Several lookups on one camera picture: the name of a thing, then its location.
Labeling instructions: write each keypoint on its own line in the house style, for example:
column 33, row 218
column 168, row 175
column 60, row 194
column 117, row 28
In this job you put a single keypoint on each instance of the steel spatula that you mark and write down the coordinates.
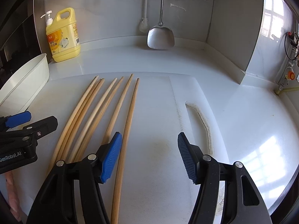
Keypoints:
column 160, row 37

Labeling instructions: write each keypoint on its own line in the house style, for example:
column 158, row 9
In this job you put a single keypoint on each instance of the wooden chopstick five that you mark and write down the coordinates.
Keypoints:
column 89, row 122

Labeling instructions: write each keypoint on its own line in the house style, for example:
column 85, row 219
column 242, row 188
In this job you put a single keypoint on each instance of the white long-handled brush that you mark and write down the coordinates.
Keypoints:
column 143, row 25

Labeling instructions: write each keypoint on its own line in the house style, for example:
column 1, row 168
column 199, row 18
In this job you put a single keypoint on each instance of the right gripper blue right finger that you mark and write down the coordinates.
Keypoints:
column 192, row 157

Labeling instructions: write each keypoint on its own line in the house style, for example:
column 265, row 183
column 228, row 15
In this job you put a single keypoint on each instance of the wooden chopstick four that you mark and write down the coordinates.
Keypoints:
column 70, row 136

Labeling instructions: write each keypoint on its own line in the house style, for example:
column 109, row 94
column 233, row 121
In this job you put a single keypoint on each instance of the wooden chopstick two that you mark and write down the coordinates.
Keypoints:
column 69, row 122

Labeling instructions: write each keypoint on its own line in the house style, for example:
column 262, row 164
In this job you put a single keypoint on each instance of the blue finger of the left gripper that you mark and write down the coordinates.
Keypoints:
column 17, row 119
column 41, row 128

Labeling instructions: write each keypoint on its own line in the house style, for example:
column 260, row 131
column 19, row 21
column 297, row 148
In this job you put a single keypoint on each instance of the wooden chopstick three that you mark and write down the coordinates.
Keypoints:
column 68, row 134

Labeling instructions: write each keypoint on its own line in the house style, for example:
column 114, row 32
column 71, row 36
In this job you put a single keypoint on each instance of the wooden chopstick seven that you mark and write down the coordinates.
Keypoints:
column 116, row 111

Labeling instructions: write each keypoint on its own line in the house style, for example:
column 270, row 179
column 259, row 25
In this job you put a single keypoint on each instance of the red emergency stop button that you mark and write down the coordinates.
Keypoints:
column 289, row 73

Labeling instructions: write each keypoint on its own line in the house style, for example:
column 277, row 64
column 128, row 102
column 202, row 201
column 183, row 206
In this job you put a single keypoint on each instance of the wooden chopstick eight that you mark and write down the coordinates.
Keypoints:
column 114, row 218

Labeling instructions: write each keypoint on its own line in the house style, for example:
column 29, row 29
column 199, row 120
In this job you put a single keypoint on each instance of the yellow dish soap bottle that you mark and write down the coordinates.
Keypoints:
column 62, row 34

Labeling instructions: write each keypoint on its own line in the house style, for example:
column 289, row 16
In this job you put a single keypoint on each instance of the wooden chopstick six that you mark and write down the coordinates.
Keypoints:
column 96, row 121

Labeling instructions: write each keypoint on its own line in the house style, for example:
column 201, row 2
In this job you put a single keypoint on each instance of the white round basin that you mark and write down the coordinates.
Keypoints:
column 24, row 85

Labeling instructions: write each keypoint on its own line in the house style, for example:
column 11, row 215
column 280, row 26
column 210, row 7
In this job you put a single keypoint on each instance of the white cutting board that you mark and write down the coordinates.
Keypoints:
column 156, row 188

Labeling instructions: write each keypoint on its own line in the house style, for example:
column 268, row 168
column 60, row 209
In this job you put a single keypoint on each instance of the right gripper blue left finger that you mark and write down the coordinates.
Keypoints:
column 110, row 156

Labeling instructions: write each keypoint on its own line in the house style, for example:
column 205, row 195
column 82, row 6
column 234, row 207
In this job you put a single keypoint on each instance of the person's left hand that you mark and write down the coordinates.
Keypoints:
column 13, row 199

